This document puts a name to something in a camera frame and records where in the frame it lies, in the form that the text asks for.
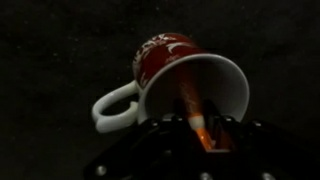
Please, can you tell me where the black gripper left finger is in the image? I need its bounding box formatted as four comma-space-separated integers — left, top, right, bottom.
171, 97, 192, 122

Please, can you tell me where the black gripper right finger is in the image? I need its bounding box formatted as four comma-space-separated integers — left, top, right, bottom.
202, 98, 224, 134

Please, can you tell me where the orange pen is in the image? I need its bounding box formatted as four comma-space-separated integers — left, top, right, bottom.
175, 63, 214, 152

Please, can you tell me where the red white-patterned mug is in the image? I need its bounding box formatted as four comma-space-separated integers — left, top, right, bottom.
91, 32, 251, 134

